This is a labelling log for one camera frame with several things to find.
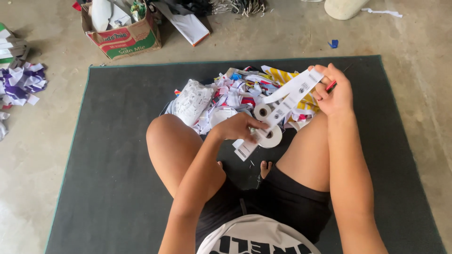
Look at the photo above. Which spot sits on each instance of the dark grey floor mat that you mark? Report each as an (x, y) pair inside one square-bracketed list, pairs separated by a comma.
[(116, 169)]

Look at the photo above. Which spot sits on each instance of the person's left hand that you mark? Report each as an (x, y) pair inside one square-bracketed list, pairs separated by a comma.
[(236, 127)]

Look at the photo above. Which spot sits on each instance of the cardboard carton with scraps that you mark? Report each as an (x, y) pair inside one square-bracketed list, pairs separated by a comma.
[(122, 30)]

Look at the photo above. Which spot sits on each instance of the person's left fingers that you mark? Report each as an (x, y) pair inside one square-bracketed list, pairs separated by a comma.
[(258, 125)]

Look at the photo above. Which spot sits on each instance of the grey white cloth scrap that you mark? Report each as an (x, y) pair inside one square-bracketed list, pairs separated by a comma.
[(3, 125)]

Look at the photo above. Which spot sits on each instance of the heap of dark striped cloth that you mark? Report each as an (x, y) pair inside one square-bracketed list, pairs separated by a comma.
[(226, 6)]

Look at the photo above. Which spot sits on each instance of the person's right leg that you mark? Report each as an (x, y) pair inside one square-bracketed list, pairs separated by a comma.
[(307, 155)]

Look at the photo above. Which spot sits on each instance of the clear bag of white labels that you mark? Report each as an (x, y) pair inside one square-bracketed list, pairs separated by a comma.
[(192, 101)]

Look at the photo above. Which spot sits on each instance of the person's right hand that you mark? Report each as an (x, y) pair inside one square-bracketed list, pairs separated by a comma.
[(337, 95)]

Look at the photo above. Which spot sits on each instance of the stack of folded cardboard sheets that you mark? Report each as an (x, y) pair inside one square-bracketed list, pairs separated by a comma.
[(11, 44)]

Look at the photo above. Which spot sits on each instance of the person's black shorts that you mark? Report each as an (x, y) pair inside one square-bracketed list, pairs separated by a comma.
[(282, 204)]

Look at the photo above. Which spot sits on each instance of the white paper scrap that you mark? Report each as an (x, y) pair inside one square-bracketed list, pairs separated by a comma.
[(383, 12)]

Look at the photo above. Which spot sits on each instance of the blue paper scrap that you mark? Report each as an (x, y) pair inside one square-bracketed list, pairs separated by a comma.
[(333, 43)]

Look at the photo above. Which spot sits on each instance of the heap of purple white scraps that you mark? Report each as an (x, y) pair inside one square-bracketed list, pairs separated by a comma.
[(22, 84)]

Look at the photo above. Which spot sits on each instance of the white flat box orange edge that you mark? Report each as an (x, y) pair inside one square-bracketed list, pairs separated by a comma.
[(185, 23)]

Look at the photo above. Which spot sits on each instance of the heap of colourful fabric scraps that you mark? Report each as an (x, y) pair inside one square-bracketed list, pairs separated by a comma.
[(254, 93)]

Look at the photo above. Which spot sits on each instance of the white label ribbon roll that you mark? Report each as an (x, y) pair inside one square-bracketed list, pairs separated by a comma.
[(271, 137), (262, 112)]

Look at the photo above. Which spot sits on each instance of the person's leg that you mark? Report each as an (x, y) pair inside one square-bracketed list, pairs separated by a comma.
[(176, 148), (307, 155)]

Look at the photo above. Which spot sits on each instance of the person's left leg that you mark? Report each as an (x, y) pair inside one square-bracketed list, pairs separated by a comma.
[(176, 148)]

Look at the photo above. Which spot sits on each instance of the person's white printed shirt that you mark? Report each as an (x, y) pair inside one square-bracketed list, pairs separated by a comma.
[(256, 236)]

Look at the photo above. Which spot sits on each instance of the white printed label ribbon strip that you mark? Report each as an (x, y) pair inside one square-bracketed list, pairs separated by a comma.
[(282, 105)]

